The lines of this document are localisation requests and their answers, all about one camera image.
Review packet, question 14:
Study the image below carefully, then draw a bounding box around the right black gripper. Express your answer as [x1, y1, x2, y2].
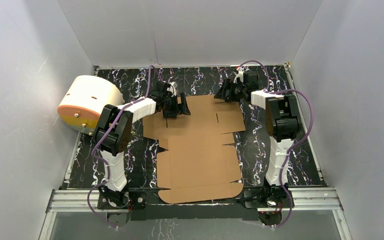
[214, 78, 247, 103]

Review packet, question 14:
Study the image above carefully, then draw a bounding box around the brown cardboard box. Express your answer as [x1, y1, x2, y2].
[142, 95, 246, 204]

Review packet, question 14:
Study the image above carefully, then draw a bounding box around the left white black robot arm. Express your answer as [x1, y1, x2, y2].
[91, 81, 191, 208]

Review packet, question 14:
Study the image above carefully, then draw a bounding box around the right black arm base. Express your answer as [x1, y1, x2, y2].
[236, 184, 295, 228]

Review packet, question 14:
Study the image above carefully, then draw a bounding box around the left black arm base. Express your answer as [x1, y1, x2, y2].
[97, 186, 147, 231]

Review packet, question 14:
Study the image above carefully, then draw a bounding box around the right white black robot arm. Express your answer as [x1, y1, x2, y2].
[214, 70, 302, 187]

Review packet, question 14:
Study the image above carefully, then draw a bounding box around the cream cylindrical drum device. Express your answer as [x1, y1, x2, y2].
[56, 75, 124, 136]

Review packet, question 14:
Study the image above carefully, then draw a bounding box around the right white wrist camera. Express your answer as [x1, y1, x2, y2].
[233, 67, 244, 85]

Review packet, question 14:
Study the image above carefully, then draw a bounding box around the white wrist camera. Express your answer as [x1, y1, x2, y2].
[166, 81, 178, 96]
[233, 67, 244, 85]

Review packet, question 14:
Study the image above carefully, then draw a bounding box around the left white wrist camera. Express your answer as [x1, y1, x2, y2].
[166, 81, 178, 96]

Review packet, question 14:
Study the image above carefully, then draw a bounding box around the aluminium front frame rail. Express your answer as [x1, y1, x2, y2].
[46, 187, 343, 213]

